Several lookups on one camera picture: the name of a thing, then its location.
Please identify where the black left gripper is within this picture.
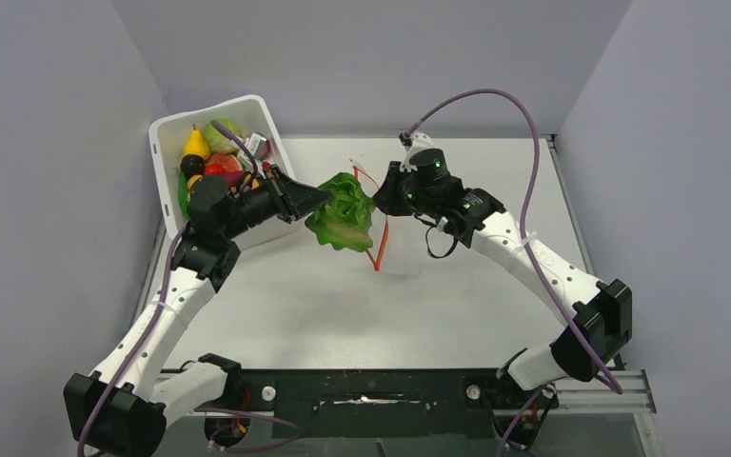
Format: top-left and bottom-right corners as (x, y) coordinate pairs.
(221, 164), (333, 240)

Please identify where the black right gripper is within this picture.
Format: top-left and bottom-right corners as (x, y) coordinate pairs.
(372, 162), (438, 217)

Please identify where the green lettuce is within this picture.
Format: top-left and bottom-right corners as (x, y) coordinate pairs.
(305, 172), (375, 252)

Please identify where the clear orange zip bag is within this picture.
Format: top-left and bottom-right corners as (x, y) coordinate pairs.
(349, 157), (430, 279)

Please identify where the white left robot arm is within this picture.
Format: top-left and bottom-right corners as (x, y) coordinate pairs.
(64, 167), (332, 456)

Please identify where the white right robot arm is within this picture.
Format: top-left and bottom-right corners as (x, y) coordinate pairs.
(374, 149), (632, 407)

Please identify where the purple onion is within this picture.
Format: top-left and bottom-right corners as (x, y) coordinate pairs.
(258, 138), (272, 160)

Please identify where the purple sweet potato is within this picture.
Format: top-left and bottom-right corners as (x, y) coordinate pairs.
(221, 170), (247, 188)

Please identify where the watermelon slice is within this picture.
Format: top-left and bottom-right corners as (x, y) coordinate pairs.
(207, 153), (246, 171)

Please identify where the red tomato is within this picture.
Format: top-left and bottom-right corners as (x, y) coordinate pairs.
(204, 163), (226, 175)

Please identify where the green cabbage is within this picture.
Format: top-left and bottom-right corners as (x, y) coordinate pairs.
(203, 118), (243, 154)

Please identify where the yellow lemon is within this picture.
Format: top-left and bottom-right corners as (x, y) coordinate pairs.
(187, 174), (204, 191)

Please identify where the dark plum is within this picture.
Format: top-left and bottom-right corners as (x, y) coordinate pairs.
(180, 154), (206, 180)

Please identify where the yellow pear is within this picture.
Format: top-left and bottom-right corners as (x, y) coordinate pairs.
(182, 125), (212, 161)

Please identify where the green cucumber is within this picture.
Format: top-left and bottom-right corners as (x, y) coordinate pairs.
(177, 172), (189, 219)

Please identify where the white plastic bin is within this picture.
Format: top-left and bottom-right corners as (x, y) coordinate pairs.
(148, 94), (297, 239)

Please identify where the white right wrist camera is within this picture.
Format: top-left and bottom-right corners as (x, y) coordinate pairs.
(399, 131), (434, 172)

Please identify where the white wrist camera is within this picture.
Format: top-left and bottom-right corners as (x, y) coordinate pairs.
(237, 132), (269, 173)
(399, 131), (434, 172)

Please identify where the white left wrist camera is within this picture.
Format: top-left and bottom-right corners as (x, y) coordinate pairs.
(237, 132), (269, 173)

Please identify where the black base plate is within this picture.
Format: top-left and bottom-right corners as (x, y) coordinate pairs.
(207, 368), (533, 439)

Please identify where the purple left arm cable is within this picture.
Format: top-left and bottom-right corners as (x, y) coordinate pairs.
(77, 119), (306, 457)

